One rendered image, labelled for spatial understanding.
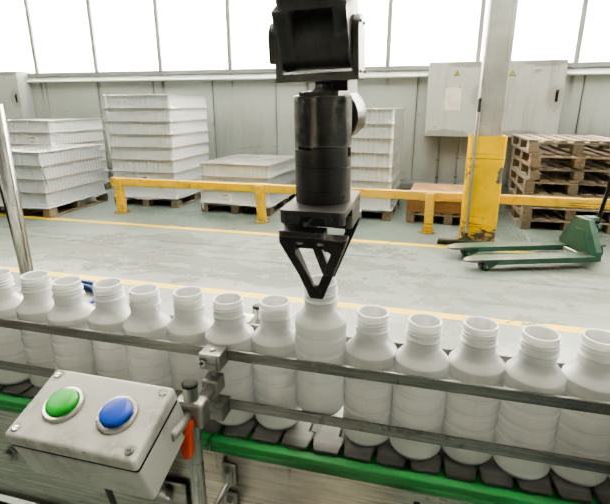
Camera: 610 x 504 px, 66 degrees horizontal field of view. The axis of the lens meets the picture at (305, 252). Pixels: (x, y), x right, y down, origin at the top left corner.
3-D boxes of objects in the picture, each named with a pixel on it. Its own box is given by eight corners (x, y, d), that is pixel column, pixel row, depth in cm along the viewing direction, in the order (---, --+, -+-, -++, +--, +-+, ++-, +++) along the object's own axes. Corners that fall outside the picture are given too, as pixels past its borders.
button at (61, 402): (88, 397, 46) (82, 388, 46) (69, 423, 44) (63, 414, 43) (62, 392, 47) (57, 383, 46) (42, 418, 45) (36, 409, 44)
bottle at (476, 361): (437, 429, 58) (450, 309, 54) (488, 437, 57) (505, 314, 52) (440, 464, 53) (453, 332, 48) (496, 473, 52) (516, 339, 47)
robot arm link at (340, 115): (285, 84, 43) (346, 83, 42) (305, 84, 50) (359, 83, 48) (287, 159, 46) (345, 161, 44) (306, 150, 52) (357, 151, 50)
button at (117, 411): (141, 406, 45) (136, 397, 44) (124, 434, 43) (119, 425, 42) (114, 401, 46) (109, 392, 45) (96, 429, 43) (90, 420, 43)
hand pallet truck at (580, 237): (584, 250, 468) (606, 130, 433) (623, 267, 417) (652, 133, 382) (444, 253, 455) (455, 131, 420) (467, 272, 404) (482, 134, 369)
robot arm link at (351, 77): (265, 19, 43) (360, 10, 41) (301, 31, 53) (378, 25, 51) (274, 151, 47) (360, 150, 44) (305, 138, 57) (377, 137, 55)
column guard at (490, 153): (493, 238, 508) (506, 134, 475) (497, 247, 477) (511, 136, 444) (455, 235, 518) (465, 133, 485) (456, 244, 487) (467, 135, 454)
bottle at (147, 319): (125, 400, 64) (109, 288, 59) (164, 382, 68) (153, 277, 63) (146, 419, 60) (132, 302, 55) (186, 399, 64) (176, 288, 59)
